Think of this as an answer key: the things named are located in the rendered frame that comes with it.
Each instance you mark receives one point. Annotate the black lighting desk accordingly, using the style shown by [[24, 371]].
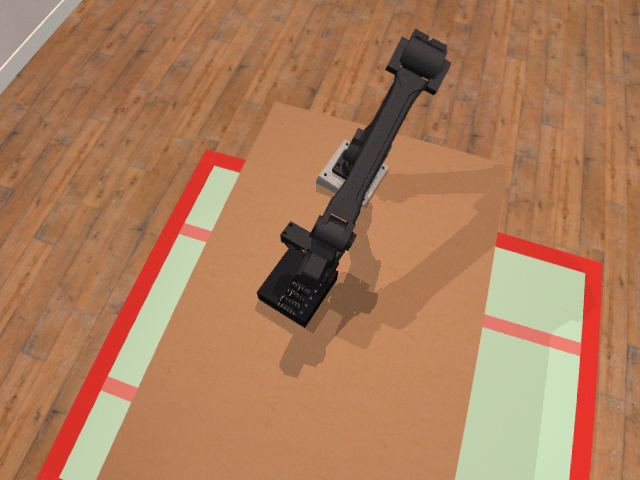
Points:
[[285, 294]]

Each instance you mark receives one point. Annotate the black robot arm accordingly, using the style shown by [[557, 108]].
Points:
[[329, 233]]

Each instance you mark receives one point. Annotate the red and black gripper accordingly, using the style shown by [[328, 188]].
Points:
[[332, 267]]

